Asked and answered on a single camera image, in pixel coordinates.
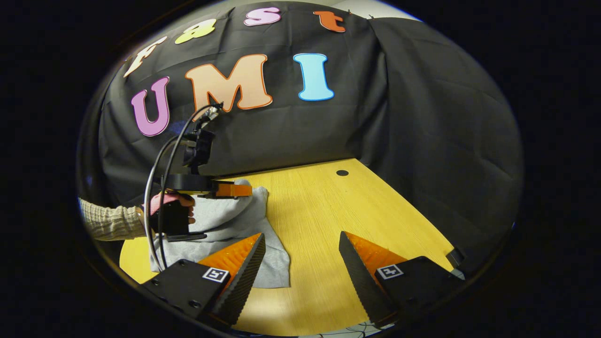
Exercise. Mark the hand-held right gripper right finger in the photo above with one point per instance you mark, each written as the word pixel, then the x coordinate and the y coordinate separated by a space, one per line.
pixel 361 277

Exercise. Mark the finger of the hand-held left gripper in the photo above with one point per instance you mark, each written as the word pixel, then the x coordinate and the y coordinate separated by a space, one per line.
pixel 233 189

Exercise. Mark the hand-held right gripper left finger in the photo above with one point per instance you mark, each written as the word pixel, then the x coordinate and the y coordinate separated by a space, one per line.
pixel 244 277

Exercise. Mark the grey sweatshirt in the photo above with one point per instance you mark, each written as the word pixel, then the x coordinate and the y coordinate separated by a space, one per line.
pixel 230 218

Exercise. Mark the black backdrop cloth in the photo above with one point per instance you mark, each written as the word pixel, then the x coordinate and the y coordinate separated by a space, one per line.
pixel 422 141

